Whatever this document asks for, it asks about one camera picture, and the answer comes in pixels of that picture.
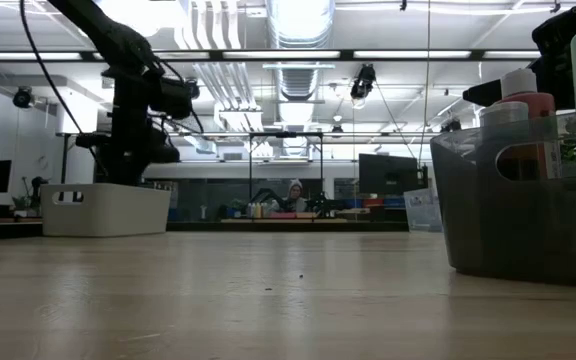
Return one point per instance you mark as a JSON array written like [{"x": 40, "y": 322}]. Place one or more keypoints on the black metal table frame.
[{"x": 268, "y": 226}]

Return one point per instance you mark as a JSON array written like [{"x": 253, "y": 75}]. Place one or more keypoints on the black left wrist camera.
[{"x": 170, "y": 97}]

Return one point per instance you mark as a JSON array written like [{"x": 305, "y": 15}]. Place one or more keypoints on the yellow background bottle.
[{"x": 258, "y": 210}]

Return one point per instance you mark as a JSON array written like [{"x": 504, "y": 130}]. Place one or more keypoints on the red paint bottle white cap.
[{"x": 533, "y": 105}]

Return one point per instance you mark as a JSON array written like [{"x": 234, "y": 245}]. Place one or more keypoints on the blue storage bin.
[
  {"x": 352, "y": 203},
  {"x": 395, "y": 202}
]

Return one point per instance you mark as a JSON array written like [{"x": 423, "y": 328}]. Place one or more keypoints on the black ceiling camera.
[
  {"x": 23, "y": 97},
  {"x": 364, "y": 80},
  {"x": 193, "y": 87}
]

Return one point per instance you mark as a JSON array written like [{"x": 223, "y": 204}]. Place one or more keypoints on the white plastic bin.
[{"x": 108, "y": 212}]

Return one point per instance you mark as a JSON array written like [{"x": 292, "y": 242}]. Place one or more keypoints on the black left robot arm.
[{"x": 118, "y": 45}]

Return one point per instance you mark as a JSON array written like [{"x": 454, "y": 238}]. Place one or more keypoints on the background wooden table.
[
  {"x": 283, "y": 220},
  {"x": 15, "y": 220}
]

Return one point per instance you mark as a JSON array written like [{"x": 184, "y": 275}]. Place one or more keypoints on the grey translucent plastic bin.
[{"x": 518, "y": 235}]

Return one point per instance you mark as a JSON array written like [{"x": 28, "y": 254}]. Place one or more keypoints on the clear plastic bin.
[{"x": 423, "y": 212}]

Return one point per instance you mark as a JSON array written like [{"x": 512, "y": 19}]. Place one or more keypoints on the orange box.
[{"x": 306, "y": 215}]

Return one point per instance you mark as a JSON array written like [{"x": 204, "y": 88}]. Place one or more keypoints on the pink box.
[{"x": 283, "y": 215}]

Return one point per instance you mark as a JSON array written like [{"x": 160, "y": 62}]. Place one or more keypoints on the black background frame stand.
[{"x": 251, "y": 160}]

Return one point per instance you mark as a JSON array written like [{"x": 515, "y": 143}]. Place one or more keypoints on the small background plant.
[{"x": 20, "y": 205}]

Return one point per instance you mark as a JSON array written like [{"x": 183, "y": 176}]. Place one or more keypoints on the silver ventilation duct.
[{"x": 298, "y": 30}]

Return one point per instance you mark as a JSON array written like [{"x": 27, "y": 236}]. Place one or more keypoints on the red storage bin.
[{"x": 373, "y": 202}]

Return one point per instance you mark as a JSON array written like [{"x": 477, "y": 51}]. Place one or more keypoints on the person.
[{"x": 298, "y": 200}]

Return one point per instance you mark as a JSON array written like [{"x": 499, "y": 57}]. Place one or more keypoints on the background black robot arm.
[
  {"x": 325, "y": 204},
  {"x": 265, "y": 195}
]

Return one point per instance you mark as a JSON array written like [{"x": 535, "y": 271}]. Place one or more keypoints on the black overhead light beam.
[{"x": 346, "y": 55}]

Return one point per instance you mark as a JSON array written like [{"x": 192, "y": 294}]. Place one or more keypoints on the small green potted plant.
[{"x": 571, "y": 151}]

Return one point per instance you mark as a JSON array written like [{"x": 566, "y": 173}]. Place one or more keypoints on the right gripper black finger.
[{"x": 480, "y": 94}]

